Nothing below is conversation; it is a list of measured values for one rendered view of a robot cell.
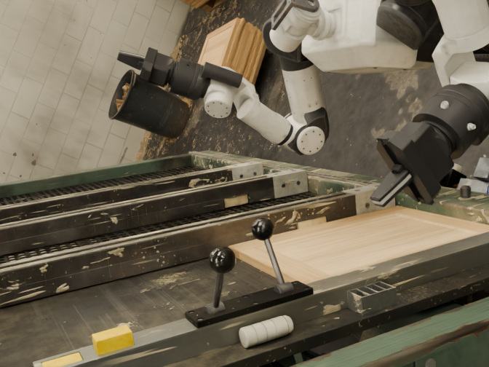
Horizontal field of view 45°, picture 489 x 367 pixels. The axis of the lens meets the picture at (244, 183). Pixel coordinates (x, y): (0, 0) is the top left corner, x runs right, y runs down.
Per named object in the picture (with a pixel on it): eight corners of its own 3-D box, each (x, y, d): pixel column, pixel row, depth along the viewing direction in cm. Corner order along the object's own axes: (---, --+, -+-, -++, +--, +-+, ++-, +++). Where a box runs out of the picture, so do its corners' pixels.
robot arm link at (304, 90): (321, 127, 167) (305, 52, 156) (340, 144, 156) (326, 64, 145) (283, 141, 165) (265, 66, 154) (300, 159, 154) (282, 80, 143)
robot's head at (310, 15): (304, 21, 125) (271, 11, 122) (324, -6, 118) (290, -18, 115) (305, 45, 122) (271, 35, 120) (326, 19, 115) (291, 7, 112)
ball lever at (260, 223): (301, 290, 93) (273, 212, 97) (280, 297, 91) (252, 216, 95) (292, 296, 96) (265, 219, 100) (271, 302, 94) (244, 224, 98)
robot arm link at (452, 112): (407, 140, 78) (461, 83, 81) (362, 137, 86) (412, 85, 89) (450, 210, 82) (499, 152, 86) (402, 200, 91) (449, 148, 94)
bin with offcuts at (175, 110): (199, 93, 572) (138, 62, 543) (182, 142, 561) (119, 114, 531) (177, 102, 617) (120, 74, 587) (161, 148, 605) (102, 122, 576)
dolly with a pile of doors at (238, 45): (281, 39, 460) (239, 14, 442) (263, 100, 449) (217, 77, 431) (242, 57, 513) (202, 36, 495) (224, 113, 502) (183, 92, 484)
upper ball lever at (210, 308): (231, 320, 89) (241, 255, 81) (207, 328, 87) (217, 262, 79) (220, 302, 91) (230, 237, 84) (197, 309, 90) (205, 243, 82)
